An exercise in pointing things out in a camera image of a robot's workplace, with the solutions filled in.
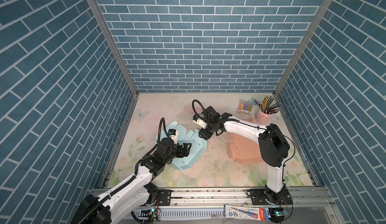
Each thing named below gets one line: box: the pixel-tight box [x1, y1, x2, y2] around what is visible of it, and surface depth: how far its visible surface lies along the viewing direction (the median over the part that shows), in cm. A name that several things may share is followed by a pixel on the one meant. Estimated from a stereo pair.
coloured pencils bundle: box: [257, 95, 281, 115], surface depth 98 cm
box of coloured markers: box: [236, 98, 253, 117], surface depth 113 cm
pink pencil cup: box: [254, 109, 273, 126], surface depth 99 cm
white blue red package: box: [224, 204, 271, 221], surface depth 71 cm
